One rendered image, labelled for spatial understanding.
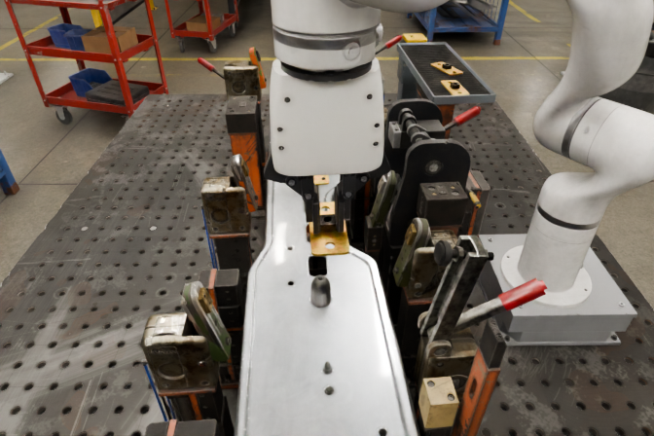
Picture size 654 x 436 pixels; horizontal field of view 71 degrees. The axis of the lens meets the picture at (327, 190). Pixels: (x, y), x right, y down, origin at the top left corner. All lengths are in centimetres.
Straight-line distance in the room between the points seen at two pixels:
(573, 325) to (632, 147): 43
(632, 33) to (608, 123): 19
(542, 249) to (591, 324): 20
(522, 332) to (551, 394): 13
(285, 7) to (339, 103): 9
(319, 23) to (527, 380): 90
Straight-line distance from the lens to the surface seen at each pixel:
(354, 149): 40
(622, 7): 76
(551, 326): 112
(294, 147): 40
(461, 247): 54
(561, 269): 107
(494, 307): 62
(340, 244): 46
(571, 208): 98
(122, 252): 139
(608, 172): 92
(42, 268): 143
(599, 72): 81
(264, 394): 65
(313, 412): 64
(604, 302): 116
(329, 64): 35
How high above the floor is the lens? 156
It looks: 35 degrees down
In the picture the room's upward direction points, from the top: straight up
